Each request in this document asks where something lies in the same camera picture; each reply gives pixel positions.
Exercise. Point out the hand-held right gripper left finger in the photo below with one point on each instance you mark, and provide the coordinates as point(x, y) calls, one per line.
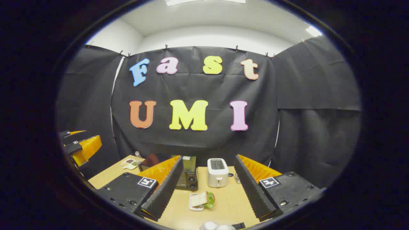
point(166, 188)

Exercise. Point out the bread and lettuce sandwich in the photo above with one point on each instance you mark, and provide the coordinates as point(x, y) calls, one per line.
point(201, 198)

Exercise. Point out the white rectangular tray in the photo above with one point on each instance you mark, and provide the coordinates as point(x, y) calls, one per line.
point(195, 208)

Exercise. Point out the black electric oven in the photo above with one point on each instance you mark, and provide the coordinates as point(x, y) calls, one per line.
point(189, 179)

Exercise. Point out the clear plastic water bottle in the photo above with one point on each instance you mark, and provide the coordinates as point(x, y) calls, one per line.
point(138, 158)

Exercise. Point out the black backdrop cloth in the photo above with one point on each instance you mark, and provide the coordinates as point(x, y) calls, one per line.
point(204, 143)

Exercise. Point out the ceiling light panel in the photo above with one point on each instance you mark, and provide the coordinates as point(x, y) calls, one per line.
point(204, 2)
point(313, 31)

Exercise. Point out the white toaster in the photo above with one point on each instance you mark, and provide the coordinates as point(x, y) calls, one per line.
point(218, 174)

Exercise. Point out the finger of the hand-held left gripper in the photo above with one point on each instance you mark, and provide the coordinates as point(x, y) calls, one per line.
point(65, 134)
point(88, 147)

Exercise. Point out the white divided seasoning dish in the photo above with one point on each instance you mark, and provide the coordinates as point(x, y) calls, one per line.
point(129, 164)

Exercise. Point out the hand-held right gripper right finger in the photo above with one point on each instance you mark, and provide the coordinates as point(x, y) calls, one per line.
point(250, 188)

